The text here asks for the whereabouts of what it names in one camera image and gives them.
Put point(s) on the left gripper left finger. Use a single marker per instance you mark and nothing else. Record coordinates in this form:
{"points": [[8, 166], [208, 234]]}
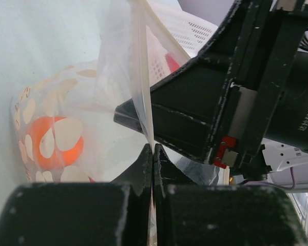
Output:
{"points": [[82, 213]]}

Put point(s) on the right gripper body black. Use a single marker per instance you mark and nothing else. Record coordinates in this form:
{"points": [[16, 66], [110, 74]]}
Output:
{"points": [[266, 97]]}

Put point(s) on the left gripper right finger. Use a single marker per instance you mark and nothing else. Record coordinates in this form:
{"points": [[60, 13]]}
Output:
{"points": [[191, 214]]}

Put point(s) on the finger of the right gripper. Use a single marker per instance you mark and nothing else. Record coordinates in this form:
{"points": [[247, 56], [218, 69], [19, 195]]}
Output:
{"points": [[229, 40], [186, 103]]}

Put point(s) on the clear polka dot zip bag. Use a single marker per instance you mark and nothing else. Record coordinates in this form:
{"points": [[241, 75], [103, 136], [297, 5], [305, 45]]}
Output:
{"points": [[110, 96]]}

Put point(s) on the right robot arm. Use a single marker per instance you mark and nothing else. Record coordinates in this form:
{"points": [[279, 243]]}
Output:
{"points": [[244, 97]]}

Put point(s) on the red fake fruit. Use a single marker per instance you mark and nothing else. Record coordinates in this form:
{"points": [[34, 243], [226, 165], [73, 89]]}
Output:
{"points": [[172, 63]]}

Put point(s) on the orange fake fruit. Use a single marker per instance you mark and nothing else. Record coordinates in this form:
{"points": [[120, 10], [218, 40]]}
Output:
{"points": [[54, 142]]}

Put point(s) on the white perforated plastic basket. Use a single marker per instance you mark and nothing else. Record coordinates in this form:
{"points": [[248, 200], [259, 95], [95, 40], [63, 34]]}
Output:
{"points": [[172, 31]]}

